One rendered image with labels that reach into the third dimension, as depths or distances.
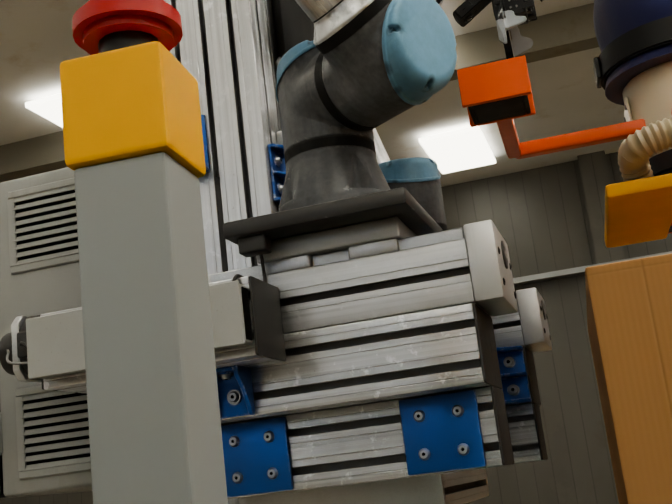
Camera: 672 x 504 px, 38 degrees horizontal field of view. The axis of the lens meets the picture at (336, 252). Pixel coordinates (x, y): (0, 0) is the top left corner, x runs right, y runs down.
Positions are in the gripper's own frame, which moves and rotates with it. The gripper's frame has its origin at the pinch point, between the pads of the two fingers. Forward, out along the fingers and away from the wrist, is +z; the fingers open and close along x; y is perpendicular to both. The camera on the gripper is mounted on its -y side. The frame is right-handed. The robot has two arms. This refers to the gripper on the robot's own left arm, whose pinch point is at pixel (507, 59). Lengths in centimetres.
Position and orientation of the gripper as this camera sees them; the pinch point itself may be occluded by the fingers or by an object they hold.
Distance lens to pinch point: 204.1
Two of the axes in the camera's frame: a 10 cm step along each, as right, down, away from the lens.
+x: 2.9, 1.9, 9.4
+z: 1.2, 9.7, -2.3
